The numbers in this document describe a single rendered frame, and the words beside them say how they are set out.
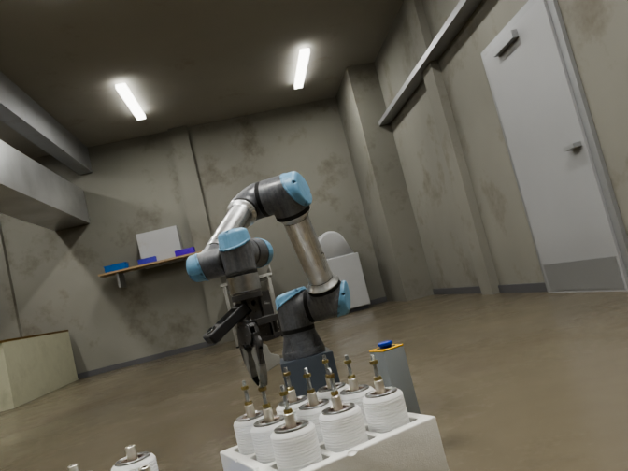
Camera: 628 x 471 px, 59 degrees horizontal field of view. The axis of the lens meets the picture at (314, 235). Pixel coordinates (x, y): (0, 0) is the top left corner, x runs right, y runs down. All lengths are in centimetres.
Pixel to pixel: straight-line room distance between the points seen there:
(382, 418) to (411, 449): 9
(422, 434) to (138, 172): 828
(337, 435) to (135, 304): 793
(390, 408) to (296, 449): 24
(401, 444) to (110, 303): 807
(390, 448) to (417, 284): 675
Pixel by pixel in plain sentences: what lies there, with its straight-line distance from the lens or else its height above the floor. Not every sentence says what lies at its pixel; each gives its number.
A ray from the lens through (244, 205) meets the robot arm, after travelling 169.
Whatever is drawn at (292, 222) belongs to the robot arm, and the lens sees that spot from 173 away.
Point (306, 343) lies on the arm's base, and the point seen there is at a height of 34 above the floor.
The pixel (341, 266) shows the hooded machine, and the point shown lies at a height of 70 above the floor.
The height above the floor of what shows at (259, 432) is 24.
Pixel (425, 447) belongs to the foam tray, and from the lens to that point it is 132.
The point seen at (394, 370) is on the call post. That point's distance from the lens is 154.
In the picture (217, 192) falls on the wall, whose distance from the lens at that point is 903.
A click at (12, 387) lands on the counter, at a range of 721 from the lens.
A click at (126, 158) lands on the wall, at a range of 936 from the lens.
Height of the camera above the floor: 53
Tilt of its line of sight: 5 degrees up
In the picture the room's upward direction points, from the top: 14 degrees counter-clockwise
